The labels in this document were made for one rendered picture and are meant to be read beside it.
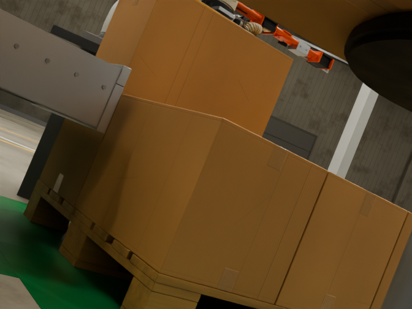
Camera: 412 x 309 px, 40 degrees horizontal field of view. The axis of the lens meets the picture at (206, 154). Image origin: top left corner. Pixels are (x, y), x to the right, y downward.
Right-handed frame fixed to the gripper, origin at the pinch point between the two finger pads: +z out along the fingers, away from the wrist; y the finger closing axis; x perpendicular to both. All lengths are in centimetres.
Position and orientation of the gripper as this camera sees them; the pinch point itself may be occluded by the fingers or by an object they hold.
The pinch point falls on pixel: (265, 24)
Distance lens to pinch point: 240.7
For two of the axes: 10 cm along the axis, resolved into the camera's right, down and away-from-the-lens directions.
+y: -3.8, 9.2, -0.4
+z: 5.3, 1.8, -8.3
